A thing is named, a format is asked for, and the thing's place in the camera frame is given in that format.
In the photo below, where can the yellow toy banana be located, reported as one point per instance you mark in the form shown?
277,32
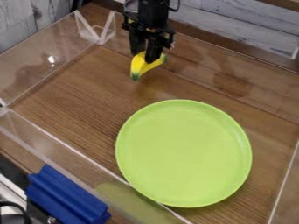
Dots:
141,67

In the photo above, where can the clear acrylic enclosure wall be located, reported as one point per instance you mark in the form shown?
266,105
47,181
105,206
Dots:
35,149

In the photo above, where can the clear acrylic corner bracket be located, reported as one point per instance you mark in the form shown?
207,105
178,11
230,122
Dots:
97,34

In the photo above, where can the green round plate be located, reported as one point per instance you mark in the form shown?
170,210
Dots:
183,153

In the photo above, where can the blue plastic clamp block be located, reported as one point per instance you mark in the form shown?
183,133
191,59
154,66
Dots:
65,199

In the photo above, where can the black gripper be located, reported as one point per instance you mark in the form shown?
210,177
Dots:
146,23

